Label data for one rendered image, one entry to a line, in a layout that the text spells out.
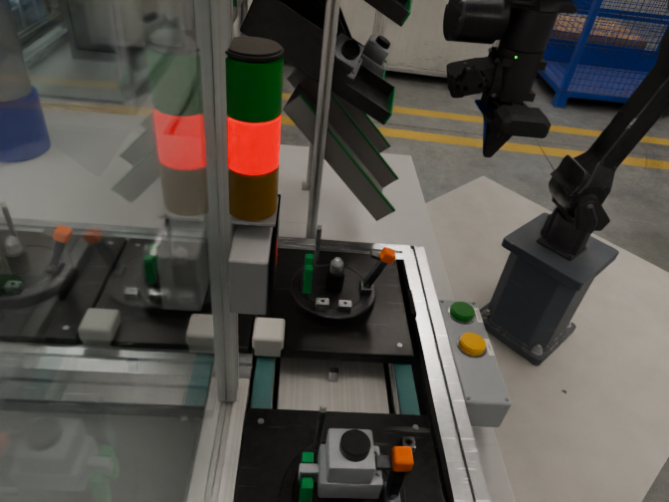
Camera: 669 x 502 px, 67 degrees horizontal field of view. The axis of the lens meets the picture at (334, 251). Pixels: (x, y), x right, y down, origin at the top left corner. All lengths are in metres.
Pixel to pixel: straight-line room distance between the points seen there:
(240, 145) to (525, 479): 0.63
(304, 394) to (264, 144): 0.43
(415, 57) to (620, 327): 3.91
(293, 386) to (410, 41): 4.21
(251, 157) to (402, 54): 4.38
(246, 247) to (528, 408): 0.60
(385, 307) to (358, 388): 0.14
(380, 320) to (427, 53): 4.13
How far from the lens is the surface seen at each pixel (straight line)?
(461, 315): 0.87
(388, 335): 0.80
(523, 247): 0.91
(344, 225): 1.20
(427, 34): 4.78
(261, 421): 0.68
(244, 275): 0.49
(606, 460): 0.94
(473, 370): 0.81
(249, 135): 0.45
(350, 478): 0.54
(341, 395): 0.78
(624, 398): 1.04
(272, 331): 0.75
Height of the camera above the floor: 1.54
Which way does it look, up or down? 38 degrees down
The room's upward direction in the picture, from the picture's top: 8 degrees clockwise
